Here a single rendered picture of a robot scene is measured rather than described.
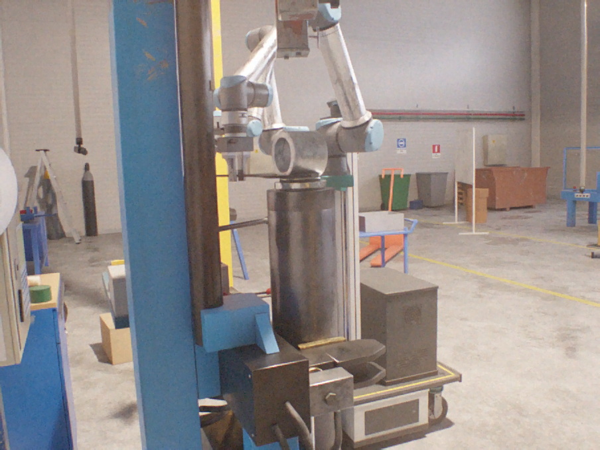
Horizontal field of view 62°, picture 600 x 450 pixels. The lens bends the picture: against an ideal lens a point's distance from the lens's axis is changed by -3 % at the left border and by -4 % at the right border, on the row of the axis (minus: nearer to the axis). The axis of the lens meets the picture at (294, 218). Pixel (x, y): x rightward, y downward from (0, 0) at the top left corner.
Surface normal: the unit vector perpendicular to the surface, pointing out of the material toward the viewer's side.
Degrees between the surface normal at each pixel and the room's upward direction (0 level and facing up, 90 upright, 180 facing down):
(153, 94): 90
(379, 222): 90
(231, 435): 0
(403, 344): 90
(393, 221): 90
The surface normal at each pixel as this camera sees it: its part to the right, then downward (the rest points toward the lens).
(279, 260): -0.67, 0.11
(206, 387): 0.40, 0.10
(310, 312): 0.18, 0.11
